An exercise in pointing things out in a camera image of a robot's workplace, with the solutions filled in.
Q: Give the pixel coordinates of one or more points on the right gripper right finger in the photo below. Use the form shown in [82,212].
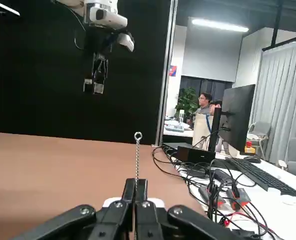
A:
[150,220]

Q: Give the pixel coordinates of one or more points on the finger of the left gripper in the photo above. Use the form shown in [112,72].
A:
[88,85]
[99,88]

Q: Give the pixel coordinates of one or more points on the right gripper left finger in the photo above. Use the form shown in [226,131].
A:
[107,220]

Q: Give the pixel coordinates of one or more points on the grey red usb hub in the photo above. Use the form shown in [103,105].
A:
[212,200]
[240,197]

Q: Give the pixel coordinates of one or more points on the red blue poster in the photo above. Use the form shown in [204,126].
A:
[173,70]

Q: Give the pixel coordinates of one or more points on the flat black mini computer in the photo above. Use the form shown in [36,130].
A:
[174,145]

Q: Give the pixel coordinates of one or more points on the black rectangular box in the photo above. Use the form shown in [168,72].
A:
[196,154]

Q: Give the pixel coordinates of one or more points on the clear bottle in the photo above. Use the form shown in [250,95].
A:
[182,117]

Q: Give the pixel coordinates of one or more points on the green potted plant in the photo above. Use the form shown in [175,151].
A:
[187,100]

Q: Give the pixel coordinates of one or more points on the white light bar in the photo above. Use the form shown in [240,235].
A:
[8,8]

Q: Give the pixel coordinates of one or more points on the beige cardboard box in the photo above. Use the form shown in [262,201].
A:
[200,130]

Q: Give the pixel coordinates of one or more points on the person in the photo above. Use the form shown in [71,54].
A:
[215,106]
[204,102]

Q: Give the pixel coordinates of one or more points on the black monitor stand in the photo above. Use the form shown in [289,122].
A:
[215,130]

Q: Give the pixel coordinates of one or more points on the black computer mouse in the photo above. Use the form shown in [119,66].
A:
[252,159]

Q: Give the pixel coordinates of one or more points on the black keyboard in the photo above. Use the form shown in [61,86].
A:
[262,175]

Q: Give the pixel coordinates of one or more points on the red yellow emergency stop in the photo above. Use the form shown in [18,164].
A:
[249,147]

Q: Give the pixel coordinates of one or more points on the ceiling strip light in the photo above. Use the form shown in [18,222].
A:
[220,25]

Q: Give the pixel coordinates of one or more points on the black computer monitor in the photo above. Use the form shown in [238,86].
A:
[237,117]

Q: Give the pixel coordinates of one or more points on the grey curtain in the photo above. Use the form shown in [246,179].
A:
[282,100]

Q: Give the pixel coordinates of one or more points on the silver metal frame post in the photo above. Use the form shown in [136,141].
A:
[166,75]

